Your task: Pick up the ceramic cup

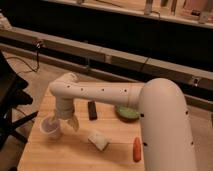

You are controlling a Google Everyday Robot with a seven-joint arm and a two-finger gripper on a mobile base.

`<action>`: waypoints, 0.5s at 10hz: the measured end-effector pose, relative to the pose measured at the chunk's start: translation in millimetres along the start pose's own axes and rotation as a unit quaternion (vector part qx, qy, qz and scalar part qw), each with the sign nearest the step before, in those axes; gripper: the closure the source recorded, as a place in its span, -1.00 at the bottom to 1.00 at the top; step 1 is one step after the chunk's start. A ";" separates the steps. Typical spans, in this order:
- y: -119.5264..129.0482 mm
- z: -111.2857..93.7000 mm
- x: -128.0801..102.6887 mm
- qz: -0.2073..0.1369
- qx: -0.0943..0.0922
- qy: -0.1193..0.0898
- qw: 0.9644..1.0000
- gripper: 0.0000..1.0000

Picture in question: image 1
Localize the black rectangular block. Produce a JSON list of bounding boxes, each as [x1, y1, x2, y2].
[[88, 101, 97, 120]]

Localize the white ceramic cup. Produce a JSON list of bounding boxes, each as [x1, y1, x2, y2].
[[40, 116, 62, 139]]

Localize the green round plate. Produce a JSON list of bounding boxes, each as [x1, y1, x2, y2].
[[115, 106, 139, 122]]

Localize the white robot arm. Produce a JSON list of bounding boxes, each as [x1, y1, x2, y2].
[[49, 73, 197, 171]]

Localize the black office chair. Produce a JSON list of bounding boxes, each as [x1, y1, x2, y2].
[[0, 51, 38, 150]]

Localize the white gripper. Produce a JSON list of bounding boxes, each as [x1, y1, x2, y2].
[[48, 98, 79, 131]]

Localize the black cable on floor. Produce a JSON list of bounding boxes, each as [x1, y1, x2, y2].
[[4, 39, 44, 75]]

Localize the orange carrot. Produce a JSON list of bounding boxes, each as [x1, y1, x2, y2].
[[133, 137, 141, 162]]

